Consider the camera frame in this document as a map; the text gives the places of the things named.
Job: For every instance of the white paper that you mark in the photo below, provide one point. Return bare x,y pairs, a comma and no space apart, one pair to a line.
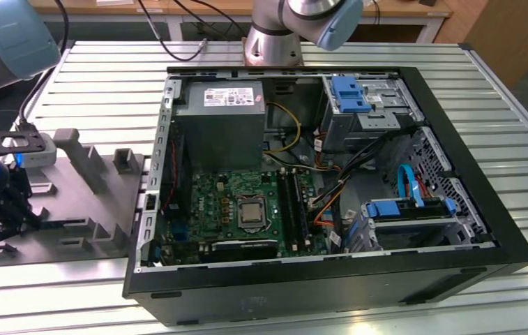
115,2

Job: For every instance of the hard disk in blue carrier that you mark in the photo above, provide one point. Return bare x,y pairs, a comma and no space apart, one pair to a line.
387,209

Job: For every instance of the green motherboard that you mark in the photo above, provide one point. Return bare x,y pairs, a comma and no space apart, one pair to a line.
207,223

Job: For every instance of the grey power supply unit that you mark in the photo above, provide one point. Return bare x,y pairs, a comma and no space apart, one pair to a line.
222,139

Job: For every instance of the black RAM slot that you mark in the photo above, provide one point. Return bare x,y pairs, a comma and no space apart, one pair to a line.
285,209

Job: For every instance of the silver CPU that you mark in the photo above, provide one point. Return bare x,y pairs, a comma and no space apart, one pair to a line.
253,213

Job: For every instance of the grey parts rack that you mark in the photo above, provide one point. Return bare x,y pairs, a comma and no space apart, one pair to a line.
87,209

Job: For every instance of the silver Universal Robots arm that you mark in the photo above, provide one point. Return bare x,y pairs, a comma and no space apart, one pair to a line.
3,42

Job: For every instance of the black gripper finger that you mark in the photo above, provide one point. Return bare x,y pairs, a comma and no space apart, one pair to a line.
1,232
17,209

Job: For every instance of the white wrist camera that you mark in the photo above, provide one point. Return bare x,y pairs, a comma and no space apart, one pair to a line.
41,157

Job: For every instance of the wooden cabinet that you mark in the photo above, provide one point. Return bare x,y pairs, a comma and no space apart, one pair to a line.
501,35

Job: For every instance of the metal disk bay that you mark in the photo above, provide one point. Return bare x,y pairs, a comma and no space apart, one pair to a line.
413,222

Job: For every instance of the blue VGA port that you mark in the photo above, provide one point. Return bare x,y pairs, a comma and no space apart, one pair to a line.
157,253

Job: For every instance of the metal drive cage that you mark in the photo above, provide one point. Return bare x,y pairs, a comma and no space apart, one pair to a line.
381,122

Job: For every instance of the blue optical bay latch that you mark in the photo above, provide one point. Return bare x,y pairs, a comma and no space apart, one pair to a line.
350,101

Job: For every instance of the black graphics card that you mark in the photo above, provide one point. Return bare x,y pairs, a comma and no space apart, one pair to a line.
245,248

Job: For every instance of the black PC case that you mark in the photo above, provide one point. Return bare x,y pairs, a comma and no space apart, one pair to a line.
291,296

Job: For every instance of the wooden desk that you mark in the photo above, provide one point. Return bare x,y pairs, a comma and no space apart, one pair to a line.
106,8

